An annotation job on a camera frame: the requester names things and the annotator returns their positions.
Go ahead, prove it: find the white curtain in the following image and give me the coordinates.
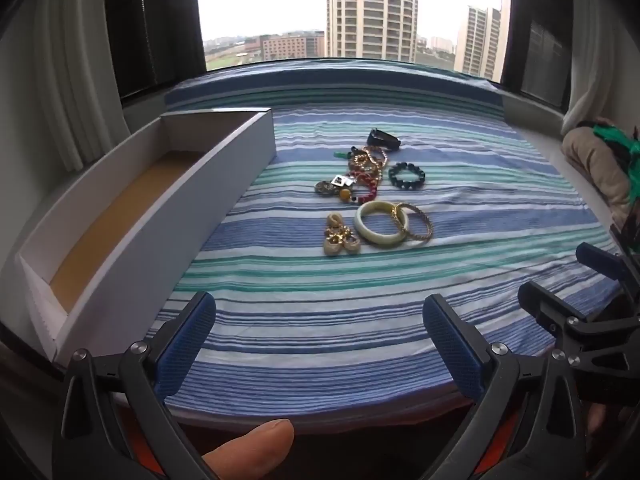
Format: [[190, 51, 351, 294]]
[[565, 0, 640, 131], [30, 0, 132, 172]]

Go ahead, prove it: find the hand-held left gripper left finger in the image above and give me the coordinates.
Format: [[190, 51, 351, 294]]
[[60, 291, 221, 480]]

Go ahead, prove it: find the dark window screen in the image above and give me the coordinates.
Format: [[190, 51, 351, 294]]
[[104, 0, 209, 107], [500, 0, 575, 109]]

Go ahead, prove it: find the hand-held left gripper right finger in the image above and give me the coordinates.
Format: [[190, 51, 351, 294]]
[[422, 294, 590, 480]]

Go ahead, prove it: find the twisted gold bangle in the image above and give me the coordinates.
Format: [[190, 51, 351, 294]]
[[400, 203, 434, 243]]

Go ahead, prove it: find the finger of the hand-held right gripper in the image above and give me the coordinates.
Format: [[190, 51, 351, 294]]
[[517, 280, 588, 333], [575, 242, 632, 283]]

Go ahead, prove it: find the red bead bracelet amber bead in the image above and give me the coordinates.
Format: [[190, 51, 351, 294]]
[[340, 170, 382, 206]]

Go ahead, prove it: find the tall beige tower building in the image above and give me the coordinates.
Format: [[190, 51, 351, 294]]
[[326, 0, 419, 61]]

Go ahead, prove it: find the black wrist band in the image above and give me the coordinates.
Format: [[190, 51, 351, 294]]
[[366, 129, 402, 152]]

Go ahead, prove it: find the white jade bangle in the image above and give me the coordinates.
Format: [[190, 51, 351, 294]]
[[354, 200, 411, 247]]

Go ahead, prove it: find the low brick building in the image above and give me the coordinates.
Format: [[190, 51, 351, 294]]
[[259, 32, 326, 61]]

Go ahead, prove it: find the dark bead bracelet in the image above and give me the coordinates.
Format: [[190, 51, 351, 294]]
[[388, 161, 427, 191]]

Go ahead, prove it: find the white cardboard box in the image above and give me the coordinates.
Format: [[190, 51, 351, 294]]
[[19, 107, 277, 363]]

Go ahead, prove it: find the blue green striped blanket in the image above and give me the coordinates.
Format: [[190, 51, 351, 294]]
[[112, 57, 623, 421]]

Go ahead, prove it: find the twin beige apartment building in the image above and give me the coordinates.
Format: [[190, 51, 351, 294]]
[[454, 4, 504, 80]]

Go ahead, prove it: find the person's left hand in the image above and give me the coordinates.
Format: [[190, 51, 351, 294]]
[[201, 419, 295, 480]]

